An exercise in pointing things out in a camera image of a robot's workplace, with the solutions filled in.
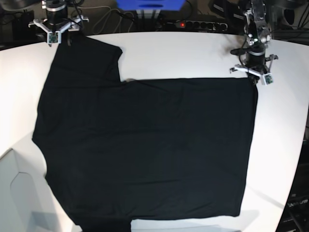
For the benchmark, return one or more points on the black T-shirt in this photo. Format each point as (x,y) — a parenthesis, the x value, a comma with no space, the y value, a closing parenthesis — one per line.
(160,149)

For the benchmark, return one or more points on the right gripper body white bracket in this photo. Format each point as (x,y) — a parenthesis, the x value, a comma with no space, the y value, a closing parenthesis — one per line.
(53,32)

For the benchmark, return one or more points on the blue plastic box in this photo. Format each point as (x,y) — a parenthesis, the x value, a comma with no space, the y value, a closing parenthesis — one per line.
(170,5)

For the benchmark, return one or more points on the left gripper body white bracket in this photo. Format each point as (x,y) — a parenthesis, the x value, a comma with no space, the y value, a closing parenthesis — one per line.
(257,65)

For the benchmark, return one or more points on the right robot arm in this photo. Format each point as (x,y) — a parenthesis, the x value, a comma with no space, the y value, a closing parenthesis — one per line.
(56,10)

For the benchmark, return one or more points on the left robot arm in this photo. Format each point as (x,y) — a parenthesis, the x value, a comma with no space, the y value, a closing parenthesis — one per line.
(257,34)

